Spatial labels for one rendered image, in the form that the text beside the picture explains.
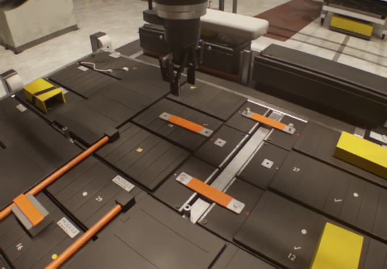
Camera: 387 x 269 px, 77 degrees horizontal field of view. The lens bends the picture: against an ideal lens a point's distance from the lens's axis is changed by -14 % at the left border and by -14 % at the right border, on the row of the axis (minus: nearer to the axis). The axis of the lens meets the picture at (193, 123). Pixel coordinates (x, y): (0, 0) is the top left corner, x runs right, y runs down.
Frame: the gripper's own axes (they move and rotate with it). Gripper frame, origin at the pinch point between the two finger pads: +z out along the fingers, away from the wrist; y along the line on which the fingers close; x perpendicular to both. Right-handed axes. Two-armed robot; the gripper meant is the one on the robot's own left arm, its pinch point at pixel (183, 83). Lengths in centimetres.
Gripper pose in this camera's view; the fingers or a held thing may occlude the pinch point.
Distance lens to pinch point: 65.0
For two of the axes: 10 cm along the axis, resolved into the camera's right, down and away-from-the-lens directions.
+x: -8.4, -3.3, 4.4
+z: 0.1, 7.9, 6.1
